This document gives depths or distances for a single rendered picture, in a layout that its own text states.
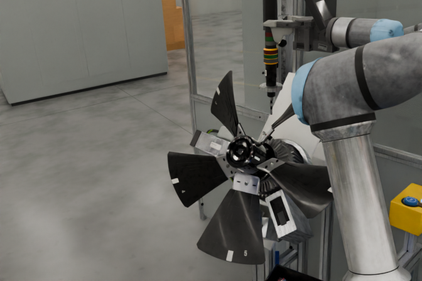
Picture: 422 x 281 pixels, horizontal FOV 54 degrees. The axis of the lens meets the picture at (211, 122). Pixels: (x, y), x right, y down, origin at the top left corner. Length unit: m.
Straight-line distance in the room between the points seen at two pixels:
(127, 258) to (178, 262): 0.36
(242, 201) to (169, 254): 1.58
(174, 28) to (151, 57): 2.45
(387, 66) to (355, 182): 0.20
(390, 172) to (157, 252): 1.65
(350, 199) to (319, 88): 0.20
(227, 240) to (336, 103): 0.77
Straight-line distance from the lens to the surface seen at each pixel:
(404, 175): 2.00
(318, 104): 0.75
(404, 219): 1.48
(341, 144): 0.75
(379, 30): 1.03
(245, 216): 1.40
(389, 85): 0.71
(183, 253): 2.92
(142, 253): 2.97
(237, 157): 1.40
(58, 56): 6.65
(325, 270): 2.28
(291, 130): 1.67
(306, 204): 1.23
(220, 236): 1.39
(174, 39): 9.49
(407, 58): 0.72
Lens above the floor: 1.83
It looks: 22 degrees down
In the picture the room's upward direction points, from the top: 4 degrees counter-clockwise
